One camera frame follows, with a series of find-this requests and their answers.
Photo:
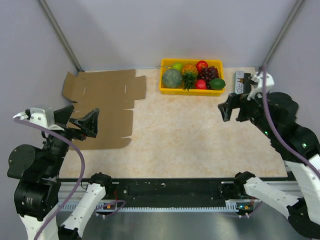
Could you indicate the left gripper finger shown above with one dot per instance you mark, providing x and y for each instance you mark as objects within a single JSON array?
[
  {"x": 62, "y": 116},
  {"x": 88, "y": 125}
]

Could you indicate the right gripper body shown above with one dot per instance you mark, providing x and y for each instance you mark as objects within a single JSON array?
[{"x": 249, "y": 109}]

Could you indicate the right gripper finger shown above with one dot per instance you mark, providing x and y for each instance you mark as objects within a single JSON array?
[
  {"x": 247, "y": 83},
  {"x": 234, "y": 101}
]

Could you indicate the brown cardboard box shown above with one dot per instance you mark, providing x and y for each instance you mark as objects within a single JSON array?
[{"x": 114, "y": 93}]

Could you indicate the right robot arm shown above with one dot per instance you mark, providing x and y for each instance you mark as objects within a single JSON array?
[{"x": 274, "y": 114}]

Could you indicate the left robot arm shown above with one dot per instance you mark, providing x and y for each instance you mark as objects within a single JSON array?
[{"x": 37, "y": 170}]

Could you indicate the white and black carton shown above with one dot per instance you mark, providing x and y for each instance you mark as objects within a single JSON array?
[{"x": 238, "y": 85}]

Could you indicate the dark green lime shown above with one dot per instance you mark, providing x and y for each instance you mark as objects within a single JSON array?
[{"x": 217, "y": 84}]

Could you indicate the red apple at front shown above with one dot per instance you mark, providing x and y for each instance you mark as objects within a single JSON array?
[{"x": 200, "y": 84}]

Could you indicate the red apple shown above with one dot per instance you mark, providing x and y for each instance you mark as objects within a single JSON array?
[
  {"x": 200, "y": 65},
  {"x": 200, "y": 84}
]

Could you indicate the dark purple grape bunch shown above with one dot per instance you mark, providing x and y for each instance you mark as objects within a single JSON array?
[{"x": 208, "y": 73}]

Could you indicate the red apple at back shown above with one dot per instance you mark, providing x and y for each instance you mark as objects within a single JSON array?
[{"x": 200, "y": 65}]

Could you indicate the orange pineapple with leaves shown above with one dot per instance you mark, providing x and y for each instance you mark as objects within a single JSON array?
[{"x": 189, "y": 76}]

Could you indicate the light green apple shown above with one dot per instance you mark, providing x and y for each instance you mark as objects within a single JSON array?
[{"x": 177, "y": 66}]

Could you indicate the green netted melon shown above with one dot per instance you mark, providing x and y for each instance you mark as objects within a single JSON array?
[{"x": 172, "y": 79}]

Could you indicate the yellow plastic fruit bin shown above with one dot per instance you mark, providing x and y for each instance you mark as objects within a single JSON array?
[{"x": 180, "y": 90}]

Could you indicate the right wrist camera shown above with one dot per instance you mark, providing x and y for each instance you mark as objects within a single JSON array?
[{"x": 259, "y": 84}]

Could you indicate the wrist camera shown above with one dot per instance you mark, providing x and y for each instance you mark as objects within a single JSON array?
[
  {"x": 41, "y": 115},
  {"x": 259, "y": 84}
]

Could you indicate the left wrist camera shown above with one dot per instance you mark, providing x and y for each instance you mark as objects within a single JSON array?
[{"x": 41, "y": 115}]

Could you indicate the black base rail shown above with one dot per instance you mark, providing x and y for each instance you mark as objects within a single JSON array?
[{"x": 202, "y": 194}]

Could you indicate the right aluminium frame post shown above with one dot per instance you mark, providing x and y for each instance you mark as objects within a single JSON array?
[{"x": 293, "y": 14}]

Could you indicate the aluminium frame post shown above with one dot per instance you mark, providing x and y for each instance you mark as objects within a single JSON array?
[
  {"x": 60, "y": 35},
  {"x": 293, "y": 14}
]

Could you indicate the left aluminium frame post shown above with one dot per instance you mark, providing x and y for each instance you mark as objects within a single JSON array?
[{"x": 60, "y": 35}]

